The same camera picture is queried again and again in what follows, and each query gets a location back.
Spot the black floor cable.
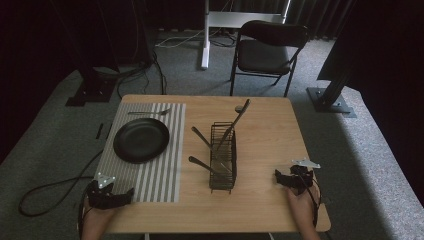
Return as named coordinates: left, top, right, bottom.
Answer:
left=17, top=149, right=105, bottom=218

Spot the silver fork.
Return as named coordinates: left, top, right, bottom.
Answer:
left=127, top=107, right=172, bottom=117

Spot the black folding chair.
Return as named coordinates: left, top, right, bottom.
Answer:
left=229, top=19, right=310, bottom=98

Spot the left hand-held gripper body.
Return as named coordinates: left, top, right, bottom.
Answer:
left=87, top=172, right=117, bottom=211

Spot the black round plate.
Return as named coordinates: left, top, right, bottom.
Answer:
left=112, top=117, right=171, bottom=165

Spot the black metal stand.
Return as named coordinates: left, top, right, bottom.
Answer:
left=64, top=0, right=118, bottom=108
left=306, top=66, right=357, bottom=119

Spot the dark-handled utensil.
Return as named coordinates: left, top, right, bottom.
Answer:
left=188, top=155, right=233, bottom=175
left=191, top=126, right=216, bottom=153

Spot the black cable bundle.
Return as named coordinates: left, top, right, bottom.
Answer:
left=99, top=49, right=168, bottom=100

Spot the black wire cutlery rack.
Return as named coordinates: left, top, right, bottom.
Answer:
left=208, top=121, right=238, bottom=195

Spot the grey striped placemat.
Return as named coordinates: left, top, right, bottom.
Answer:
left=94, top=102, right=187, bottom=204

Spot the white cable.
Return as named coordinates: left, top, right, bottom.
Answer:
left=155, top=28, right=206, bottom=49

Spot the silver spoon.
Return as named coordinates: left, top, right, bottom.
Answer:
left=229, top=104, right=245, bottom=129

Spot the white desk frame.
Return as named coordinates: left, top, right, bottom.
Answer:
left=200, top=0, right=292, bottom=71

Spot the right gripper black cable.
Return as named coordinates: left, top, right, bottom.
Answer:
left=298, top=171, right=323, bottom=228

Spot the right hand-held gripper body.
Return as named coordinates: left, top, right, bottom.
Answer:
left=289, top=158, right=322, bottom=196

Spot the person's left hand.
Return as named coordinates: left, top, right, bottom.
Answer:
left=81, top=197, right=118, bottom=240

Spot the person's right hand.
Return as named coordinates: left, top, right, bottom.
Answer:
left=287, top=184, right=322, bottom=234

